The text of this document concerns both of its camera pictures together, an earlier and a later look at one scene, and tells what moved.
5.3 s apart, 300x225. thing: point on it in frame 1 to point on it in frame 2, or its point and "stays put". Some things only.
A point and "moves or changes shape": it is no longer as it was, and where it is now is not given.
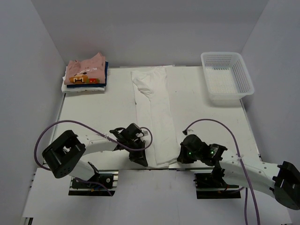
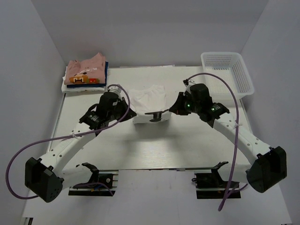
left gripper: [139, 157] to [127, 114]
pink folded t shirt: [90, 71] stays put
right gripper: [183, 157] to [178, 107]
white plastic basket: [228, 78] stays put
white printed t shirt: [154, 106] moves or changes shape
